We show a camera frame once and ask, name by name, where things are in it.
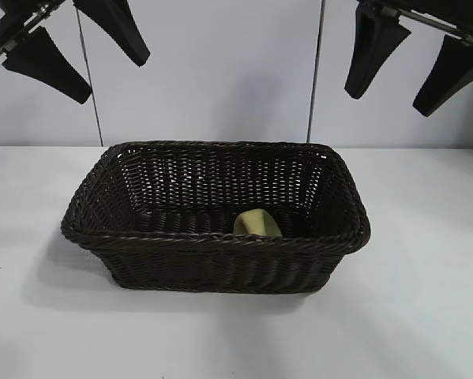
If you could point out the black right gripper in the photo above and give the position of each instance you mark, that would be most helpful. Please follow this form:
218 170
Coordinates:
437 16

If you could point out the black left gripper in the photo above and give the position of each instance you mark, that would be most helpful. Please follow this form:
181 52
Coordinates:
5 27

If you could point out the pale yellow potato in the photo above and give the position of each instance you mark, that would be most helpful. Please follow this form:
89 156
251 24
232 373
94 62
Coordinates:
256 225

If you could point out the dark brown woven basket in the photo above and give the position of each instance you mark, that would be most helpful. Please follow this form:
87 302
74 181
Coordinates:
181 260

